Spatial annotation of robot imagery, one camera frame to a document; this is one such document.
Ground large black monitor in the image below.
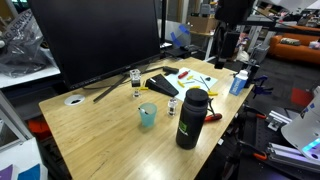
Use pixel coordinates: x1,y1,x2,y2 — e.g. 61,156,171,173
27,0,162,90

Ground blue spring clamp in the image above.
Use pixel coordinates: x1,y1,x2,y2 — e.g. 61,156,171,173
251,75,274,100

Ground red chair seat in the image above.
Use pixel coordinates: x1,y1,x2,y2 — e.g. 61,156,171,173
290,87,315,108

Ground orange handled bar clamp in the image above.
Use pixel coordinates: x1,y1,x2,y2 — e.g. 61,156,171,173
237,139,268,161
242,104,268,120

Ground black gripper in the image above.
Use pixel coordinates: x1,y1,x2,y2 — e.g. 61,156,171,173
214,0,256,27

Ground aluminium extrusion rail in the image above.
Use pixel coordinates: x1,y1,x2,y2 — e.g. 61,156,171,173
266,141,320,174

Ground blue and white bottle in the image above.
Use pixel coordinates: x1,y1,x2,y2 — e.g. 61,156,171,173
228,69,250,97

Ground short red screwdriver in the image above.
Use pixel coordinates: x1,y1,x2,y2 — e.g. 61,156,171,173
177,69,191,80

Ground white desk cable grommet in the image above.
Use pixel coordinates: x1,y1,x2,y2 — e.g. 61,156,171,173
63,94,86,107

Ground red handled screwdriver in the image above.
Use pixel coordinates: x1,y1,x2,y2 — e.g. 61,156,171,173
203,112,223,123

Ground black wedge hex key holder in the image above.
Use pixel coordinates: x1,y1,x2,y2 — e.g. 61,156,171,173
145,73,180,98

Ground round glass shaker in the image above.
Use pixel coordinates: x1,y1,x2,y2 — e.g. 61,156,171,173
167,96,179,117

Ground black water bottle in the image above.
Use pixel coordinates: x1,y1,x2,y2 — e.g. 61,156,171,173
175,87,210,150

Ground clear plastic bag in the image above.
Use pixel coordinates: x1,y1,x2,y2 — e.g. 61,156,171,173
0,9,52,79

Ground black monitor stand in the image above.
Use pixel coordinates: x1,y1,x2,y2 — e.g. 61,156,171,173
92,64,168,103

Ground orange sofa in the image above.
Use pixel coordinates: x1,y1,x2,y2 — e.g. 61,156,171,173
268,24,320,65

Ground cardboard box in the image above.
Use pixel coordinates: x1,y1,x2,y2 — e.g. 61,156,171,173
186,14,219,35

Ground white paper mat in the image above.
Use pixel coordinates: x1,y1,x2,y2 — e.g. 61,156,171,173
164,66,219,103

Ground teal plastic cup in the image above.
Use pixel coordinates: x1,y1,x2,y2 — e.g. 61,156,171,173
138,102,158,128

